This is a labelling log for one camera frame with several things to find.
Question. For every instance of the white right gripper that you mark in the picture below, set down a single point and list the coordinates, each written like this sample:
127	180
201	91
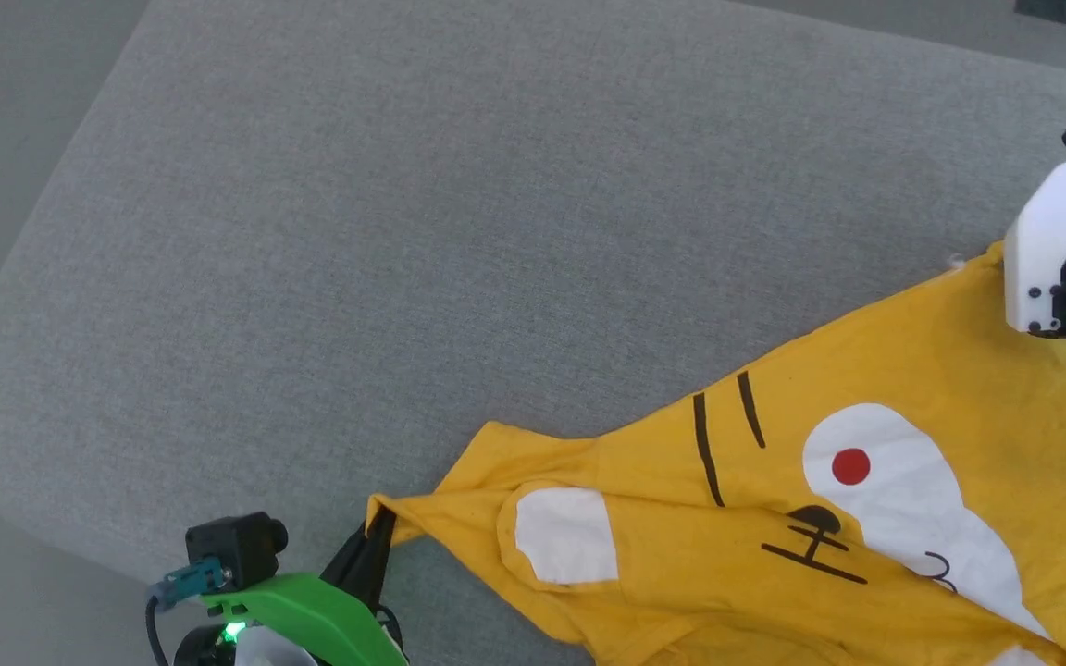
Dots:
1042	240

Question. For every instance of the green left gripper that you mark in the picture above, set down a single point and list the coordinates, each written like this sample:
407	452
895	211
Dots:
320	615

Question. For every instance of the yellow cartoon face t-shirt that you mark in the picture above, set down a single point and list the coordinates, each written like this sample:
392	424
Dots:
848	499

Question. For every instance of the small dark floor mat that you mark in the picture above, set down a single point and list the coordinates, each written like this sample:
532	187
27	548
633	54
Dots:
1047	9

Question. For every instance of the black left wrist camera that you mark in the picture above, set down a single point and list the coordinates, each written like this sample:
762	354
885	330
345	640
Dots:
232	546

